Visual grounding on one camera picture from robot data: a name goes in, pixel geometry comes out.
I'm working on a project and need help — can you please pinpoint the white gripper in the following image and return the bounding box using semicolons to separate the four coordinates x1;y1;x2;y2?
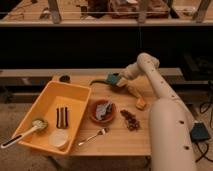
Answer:
119;63;141;80

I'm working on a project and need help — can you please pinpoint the green sponge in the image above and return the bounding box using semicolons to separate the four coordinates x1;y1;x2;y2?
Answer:
106;74;120;85

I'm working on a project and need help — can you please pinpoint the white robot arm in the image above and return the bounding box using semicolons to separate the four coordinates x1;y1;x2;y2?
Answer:
119;53;197;171

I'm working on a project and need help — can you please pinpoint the brown clay bowl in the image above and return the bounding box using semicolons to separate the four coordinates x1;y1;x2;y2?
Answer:
90;99;116;124

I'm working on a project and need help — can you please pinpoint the orange toy fruit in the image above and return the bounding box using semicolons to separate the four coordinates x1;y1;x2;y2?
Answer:
136;98;147;110

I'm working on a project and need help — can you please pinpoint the dark green pepper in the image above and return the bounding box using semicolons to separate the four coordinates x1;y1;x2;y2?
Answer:
90;79;107;86

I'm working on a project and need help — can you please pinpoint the crumpled grey cloth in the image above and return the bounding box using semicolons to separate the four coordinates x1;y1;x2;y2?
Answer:
96;102;112;121

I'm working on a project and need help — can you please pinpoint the dark brown grape bunch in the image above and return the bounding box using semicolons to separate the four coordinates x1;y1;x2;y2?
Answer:
120;110;140;131

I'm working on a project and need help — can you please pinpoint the wooden table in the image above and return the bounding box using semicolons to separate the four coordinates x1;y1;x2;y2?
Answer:
30;74;161;158

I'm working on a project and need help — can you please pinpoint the silver metal fork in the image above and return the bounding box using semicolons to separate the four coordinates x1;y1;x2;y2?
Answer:
78;127;109;146

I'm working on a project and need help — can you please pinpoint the small dark cup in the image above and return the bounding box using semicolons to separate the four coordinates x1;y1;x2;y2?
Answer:
59;75;71;83

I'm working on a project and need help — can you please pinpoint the yellow plastic bin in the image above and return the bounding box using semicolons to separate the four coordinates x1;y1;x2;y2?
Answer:
13;81;91;155

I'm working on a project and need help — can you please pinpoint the dark brown ridged object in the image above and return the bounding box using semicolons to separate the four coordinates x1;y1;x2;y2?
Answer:
56;107;68;129

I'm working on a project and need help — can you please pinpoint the black box device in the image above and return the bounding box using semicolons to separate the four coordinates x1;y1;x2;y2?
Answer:
190;122;211;142

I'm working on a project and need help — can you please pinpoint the white round cup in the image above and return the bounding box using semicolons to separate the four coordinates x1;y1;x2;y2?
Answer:
49;129;69;149

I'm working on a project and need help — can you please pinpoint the white green dish brush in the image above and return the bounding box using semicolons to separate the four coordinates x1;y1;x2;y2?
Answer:
0;119;48;149

